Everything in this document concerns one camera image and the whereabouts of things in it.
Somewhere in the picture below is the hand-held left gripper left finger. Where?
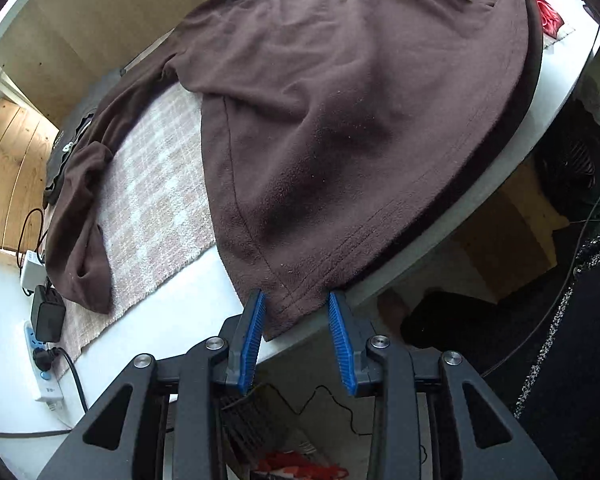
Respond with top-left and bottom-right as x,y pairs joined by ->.
37,288 -> 268,480

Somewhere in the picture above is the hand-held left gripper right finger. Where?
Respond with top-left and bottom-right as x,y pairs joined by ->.
328,290 -> 558,480

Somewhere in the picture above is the brown fleece sweater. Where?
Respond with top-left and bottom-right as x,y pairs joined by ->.
44,0 -> 543,341

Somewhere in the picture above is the red garment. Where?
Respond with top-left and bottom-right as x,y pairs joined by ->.
535,0 -> 566,38

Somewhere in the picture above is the person's foot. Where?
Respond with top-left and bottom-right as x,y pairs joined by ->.
380,290 -> 501,353

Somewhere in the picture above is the red bag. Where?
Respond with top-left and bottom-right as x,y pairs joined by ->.
252,452 -> 351,480

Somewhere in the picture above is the black floor fan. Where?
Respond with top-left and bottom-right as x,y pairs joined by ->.
535,95 -> 600,226

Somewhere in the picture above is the pink plaid blanket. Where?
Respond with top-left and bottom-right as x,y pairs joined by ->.
55,0 -> 581,376

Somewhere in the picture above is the cardboard box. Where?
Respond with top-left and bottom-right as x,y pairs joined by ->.
450,160 -> 571,306

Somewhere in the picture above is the black power adapter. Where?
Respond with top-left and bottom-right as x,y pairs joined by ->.
32,285 -> 66,343

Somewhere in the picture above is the white power strip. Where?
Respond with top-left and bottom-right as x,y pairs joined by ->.
24,320 -> 63,403

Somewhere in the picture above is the white charger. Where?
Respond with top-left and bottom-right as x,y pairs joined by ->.
20,251 -> 48,291

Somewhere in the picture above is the person's dark speckled clothing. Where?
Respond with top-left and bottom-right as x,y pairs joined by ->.
515,210 -> 600,480

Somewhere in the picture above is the dark grey folded garment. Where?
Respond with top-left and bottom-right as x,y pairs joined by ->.
44,112 -> 98,206

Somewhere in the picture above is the pine plank panel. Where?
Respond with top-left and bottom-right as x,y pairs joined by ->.
0,100 -> 61,251

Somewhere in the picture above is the large light wooden board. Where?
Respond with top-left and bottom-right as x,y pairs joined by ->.
0,0 -> 231,128

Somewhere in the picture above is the thin black cable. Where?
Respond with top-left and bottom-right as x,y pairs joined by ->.
250,382 -> 426,461

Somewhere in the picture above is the black power cord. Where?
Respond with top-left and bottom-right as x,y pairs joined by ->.
32,345 -> 88,413

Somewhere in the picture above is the black looped cable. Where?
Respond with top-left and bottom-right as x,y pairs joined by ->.
16,207 -> 48,271

